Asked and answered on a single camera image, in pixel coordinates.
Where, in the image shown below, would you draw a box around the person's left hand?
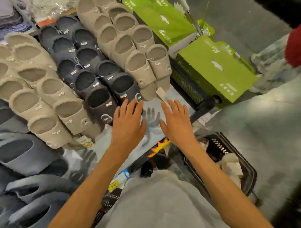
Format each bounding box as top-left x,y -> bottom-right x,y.
110,98 -> 147,157

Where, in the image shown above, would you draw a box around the person's right hand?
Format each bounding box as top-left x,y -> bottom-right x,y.
159,100 -> 198,151

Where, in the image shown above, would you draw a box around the black slipper display shelf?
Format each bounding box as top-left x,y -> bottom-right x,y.
0,0 -> 219,228

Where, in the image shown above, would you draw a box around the black logo rubber slipper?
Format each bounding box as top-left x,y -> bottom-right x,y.
110,72 -> 143,106
84,88 -> 119,129

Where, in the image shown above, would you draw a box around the black basket with wavy slots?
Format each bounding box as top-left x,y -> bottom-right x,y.
183,132 -> 258,198

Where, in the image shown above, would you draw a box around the column of pale cream slippers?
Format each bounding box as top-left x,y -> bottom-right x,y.
76,0 -> 172,102

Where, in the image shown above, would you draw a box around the column of beige slippers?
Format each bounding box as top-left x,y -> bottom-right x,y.
0,32 -> 102,150

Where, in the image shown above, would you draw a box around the grey rubber slipper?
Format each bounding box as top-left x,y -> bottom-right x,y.
6,175 -> 78,204
0,134 -> 64,177
9,191 -> 71,228

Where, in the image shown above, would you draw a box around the column of black slippers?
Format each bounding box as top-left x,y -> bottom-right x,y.
39,14 -> 122,100

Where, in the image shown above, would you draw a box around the person's left forearm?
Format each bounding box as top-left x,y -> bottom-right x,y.
48,147 -> 132,228

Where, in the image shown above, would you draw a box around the person's right forearm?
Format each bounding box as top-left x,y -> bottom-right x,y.
186,142 -> 274,228

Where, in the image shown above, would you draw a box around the person's light grey shirt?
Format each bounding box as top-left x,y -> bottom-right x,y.
95,169 -> 230,228

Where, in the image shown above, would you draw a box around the yellow starburst price sticker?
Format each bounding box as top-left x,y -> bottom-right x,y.
147,137 -> 172,158

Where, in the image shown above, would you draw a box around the blue yellow price label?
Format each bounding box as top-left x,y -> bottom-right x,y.
108,170 -> 131,192

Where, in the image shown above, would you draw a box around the green cardboard box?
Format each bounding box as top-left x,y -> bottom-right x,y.
175,35 -> 258,107
122,0 -> 198,59

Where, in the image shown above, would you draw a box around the red cap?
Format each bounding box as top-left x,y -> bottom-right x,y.
284,23 -> 301,69

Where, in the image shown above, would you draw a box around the black cartoon poster board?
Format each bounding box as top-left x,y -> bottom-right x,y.
272,185 -> 301,228

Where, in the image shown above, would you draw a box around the white fluffy rug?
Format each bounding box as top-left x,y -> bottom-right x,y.
23,0 -> 78,23

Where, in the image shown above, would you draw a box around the stack of navy folded textiles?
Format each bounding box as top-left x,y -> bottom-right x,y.
0,0 -> 36,40

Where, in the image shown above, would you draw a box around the white handle green mop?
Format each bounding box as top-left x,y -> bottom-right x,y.
183,0 -> 215,37

